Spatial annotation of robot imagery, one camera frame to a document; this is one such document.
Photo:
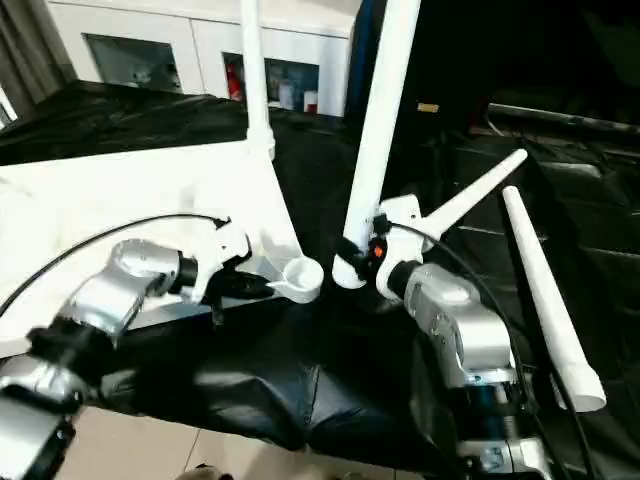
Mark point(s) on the white plastic table leg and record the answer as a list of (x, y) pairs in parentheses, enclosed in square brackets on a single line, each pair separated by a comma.
[(385, 100), (550, 290), (256, 80), (480, 190)]

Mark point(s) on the white plastic table top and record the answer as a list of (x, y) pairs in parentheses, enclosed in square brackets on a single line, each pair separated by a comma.
[(120, 200)]

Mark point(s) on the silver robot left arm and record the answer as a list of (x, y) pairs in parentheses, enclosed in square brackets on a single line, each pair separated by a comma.
[(100, 305)]

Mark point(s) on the black work mat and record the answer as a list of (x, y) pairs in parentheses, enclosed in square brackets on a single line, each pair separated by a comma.
[(300, 380)]

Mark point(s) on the white glass-door cabinet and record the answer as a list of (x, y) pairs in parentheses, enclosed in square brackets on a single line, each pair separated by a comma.
[(180, 35)]

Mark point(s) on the black backdrop cloth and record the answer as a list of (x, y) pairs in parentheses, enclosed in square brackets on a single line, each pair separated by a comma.
[(530, 50)]

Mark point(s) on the grey curtain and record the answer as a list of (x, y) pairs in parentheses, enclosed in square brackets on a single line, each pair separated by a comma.
[(30, 50)]

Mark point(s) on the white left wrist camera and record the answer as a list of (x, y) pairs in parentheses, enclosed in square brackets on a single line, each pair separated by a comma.
[(218, 255)]

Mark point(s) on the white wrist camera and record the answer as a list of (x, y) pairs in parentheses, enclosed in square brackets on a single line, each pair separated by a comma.
[(218, 255), (400, 235)]

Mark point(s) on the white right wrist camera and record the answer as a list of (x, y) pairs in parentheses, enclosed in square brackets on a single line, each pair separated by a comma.
[(400, 235)]

